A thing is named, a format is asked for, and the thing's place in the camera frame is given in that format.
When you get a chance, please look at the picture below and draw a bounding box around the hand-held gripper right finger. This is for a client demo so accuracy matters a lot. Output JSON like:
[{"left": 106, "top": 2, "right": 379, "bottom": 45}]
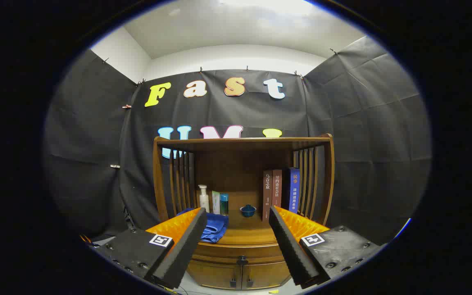
[{"left": 269, "top": 206, "right": 384, "bottom": 289}]

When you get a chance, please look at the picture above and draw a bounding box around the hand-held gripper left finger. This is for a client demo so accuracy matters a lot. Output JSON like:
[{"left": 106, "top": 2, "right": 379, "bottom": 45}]
[{"left": 93, "top": 207, "right": 208, "bottom": 289}]

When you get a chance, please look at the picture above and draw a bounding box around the wooden cabinet door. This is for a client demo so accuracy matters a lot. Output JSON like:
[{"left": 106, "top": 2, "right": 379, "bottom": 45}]
[
  {"left": 187, "top": 260, "right": 243, "bottom": 290},
  {"left": 242, "top": 260, "right": 292, "bottom": 290}
]

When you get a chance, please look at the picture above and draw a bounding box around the wooden countertop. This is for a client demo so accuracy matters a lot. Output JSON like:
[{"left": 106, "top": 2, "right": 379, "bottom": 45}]
[{"left": 179, "top": 201, "right": 314, "bottom": 246}]

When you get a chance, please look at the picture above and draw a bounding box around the brown wooden cabinet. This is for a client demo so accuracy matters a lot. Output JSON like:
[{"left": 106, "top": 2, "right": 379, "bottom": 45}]
[{"left": 153, "top": 133, "right": 335, "bottom": 290}]

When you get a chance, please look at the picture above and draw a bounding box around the blue folded towel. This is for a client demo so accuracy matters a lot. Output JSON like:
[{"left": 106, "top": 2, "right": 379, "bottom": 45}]
[{"left": 177, "top": 208, "right": 229, "bottom": 244}]

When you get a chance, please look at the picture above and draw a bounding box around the white pump bottle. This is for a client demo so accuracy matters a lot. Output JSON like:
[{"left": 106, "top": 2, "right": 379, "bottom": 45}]
[{"left": 198, "top": 185, "right": 210, "bottom": 213}]

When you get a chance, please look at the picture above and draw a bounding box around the blue book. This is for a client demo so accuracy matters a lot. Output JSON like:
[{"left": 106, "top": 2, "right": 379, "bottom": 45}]
[{"left": 282, "top": 167, "right": 301, "bottom": 213}]

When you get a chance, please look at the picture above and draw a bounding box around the dark brown book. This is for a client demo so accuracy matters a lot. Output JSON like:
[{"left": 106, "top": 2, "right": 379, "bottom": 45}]
[{"left": 263, "top": 170, "right": 273, "bottom": 222}]

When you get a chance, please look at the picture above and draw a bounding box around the reddish brown book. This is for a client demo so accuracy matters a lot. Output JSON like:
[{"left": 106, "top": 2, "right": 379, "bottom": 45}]
[{"left": 272, "top": 169, "right": 283, "bottom": 209}]

